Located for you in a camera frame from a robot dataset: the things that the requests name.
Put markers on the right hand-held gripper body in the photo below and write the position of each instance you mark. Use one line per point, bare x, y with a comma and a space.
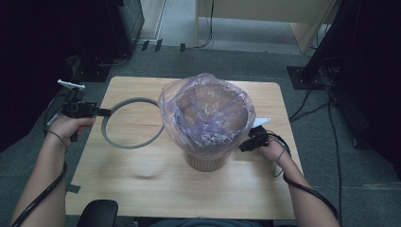
258, 135

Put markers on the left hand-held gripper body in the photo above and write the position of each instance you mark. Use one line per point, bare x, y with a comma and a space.
78, 108

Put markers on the purple plastic trash bag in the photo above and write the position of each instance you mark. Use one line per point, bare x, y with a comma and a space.
205, 138

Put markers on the person's right hand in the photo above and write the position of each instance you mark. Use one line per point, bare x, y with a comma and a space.
274, 149

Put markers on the person's left hand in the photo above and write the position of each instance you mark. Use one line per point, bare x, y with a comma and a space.
66, 127

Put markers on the black metal stand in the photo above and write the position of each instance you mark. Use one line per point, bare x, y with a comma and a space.
304, 78

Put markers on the black tape strip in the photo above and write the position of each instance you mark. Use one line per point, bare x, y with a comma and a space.
145, 45
182, 47
158, 45

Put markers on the gray tape piece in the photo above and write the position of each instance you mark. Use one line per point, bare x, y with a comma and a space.
73, 188

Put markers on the person's dark clothing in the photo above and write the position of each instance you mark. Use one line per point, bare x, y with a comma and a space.
205, 223

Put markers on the black cabinet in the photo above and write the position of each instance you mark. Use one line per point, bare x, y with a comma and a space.
126, 25

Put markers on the black chair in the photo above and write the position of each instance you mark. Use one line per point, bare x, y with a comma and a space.
97, 213

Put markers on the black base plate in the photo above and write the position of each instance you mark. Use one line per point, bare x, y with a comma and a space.
91, 74

